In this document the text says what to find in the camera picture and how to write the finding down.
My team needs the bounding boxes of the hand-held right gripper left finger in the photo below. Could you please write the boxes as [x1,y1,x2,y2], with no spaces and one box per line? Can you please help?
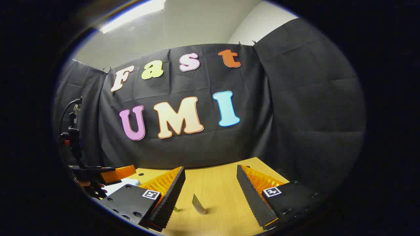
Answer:
[98,166,186,232]

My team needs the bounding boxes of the black backdrop cloth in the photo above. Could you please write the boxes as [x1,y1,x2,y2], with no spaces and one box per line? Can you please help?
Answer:
[52,17,366,197]

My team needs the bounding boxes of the black cable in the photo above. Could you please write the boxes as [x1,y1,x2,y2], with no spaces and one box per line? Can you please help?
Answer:
[58,98,82,145]

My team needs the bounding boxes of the green and white cream tube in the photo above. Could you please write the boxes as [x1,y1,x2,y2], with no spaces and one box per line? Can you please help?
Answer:
[192,194,208,215]

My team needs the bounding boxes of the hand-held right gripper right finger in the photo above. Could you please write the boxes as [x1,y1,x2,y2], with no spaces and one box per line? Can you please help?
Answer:
[236,165,327,230]

